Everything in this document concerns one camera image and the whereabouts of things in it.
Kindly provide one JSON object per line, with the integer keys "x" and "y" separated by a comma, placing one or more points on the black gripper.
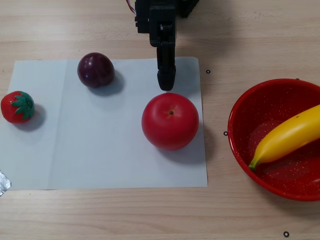
{"x": 163, "y": 37}

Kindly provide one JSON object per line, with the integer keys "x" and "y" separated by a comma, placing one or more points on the yellow banana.
{"x": 287, "y": 140}

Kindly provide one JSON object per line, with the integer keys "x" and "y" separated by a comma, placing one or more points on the red speckled bowl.
{"x": 262, "y": 105}

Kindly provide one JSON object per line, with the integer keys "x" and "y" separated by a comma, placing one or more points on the red apple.
{"x": 170, "y": 125}

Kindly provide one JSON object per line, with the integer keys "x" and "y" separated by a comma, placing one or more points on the dark purple plum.
{"x": 96, "y": 70}

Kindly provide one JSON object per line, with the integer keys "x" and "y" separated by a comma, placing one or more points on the white paper sheet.
{"x": 100, "y": 150}

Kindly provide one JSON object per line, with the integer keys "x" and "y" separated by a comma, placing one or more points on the red strawberry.
{"x": 10, "y": 110}

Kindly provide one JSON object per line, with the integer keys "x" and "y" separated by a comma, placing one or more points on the grey tape piece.
{"x": 3, "y": 185}

